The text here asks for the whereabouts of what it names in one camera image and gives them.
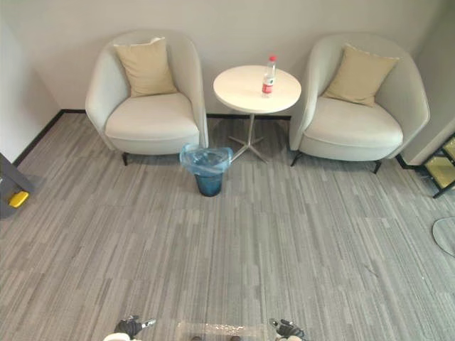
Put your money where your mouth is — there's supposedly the red-capped plastic water bottle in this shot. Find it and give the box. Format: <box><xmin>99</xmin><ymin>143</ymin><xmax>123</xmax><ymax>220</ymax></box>
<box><xmin>261</xmin><ymin>54</ymin><xmax>278</xmax><ymax>99</ymax></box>

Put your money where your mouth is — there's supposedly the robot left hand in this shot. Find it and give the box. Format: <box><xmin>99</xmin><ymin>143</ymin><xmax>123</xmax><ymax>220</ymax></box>
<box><xmin>114</xmin><ymin>314</ymin><xmax>157</xmax><ymax>341</ymax></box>

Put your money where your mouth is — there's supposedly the round glass plate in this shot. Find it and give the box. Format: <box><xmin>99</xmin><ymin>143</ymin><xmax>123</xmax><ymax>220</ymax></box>
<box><xmin>431</xmin><ymin>216</ymin><xmax>455</xmax><ymax>257</ymax></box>

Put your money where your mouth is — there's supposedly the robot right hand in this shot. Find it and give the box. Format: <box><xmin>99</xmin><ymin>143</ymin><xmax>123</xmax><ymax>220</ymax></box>
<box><xmin>269</xmin><ymin>318</ymin><xmax>306</xmax><ymax>341</ymax></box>

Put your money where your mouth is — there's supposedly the white armchair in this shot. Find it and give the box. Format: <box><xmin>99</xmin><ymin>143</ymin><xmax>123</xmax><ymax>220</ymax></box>
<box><xmin>85</xmin><ymin>29</ymin><xmax>210</xmax><ymax>167</ymax></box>
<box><xmin>289</xmin><ymin>33</ymin><xmax>432</xmax><ymax>175</ymax></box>

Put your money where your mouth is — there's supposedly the grey stand with yellow foot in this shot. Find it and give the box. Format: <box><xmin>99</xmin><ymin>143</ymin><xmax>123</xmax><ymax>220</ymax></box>
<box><xmin>0</xmin><ymin>148</ymin><xmax>46</xmax><ymax>220</ymax></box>

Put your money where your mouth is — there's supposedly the small blue trash bin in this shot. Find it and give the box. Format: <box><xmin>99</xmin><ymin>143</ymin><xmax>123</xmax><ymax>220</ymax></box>
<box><xmin>193</xmin><ymin>171</ymin><xmax>224</xmax><ymax>197</ymax></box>

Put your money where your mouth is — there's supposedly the beige cushion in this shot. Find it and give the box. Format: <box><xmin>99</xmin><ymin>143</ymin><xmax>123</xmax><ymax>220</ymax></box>
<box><xmin>113</xmin><ymin>36</ymin><xmax>178</xmax><ymax>98</ymax></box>
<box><xmin>321</xmin><ymin>43</ymin><xmax>400</xmax><ymax>108</ymax></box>

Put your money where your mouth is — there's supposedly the black frame yellow shelf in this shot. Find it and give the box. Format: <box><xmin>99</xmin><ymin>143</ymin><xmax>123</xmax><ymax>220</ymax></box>
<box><xmin>418</xmin><ymin>131</ymin><xmax>455</xmax><ymax>199</ymax></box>

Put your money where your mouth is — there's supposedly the round white tea table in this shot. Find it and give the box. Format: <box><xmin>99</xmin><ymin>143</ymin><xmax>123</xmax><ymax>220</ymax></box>
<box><xmin>213</xmin><ymin>65</ymin><xmax>303</xmax><ymax>164</ymax></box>

